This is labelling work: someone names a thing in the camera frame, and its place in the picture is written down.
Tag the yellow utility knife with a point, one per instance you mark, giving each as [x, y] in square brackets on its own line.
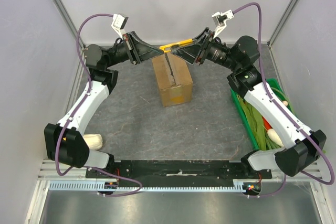
[169, 47]

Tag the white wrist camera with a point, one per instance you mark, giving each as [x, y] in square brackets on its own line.
[118, 23]
[220, 19]

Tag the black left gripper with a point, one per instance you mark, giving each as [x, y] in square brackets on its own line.
[137, 49]

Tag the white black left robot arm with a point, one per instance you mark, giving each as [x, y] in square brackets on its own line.
[64, 140]

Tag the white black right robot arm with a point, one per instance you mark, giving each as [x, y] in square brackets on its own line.
[299, 141]

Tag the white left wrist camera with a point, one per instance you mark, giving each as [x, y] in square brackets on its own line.
[118, 23]

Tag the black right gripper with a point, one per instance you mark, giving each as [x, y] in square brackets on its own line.
[203, 46]

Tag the green plastic vegetable tray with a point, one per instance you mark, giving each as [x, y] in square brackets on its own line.
[277, 91]

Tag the brown cardboard express box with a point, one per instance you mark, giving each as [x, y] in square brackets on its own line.
[173, 79]

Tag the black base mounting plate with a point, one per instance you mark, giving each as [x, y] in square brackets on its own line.
[219, 168]

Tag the yellow napa cabbage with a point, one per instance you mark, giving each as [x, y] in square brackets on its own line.
[94, 141]

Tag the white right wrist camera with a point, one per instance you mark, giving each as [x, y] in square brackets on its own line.
[220, 19]

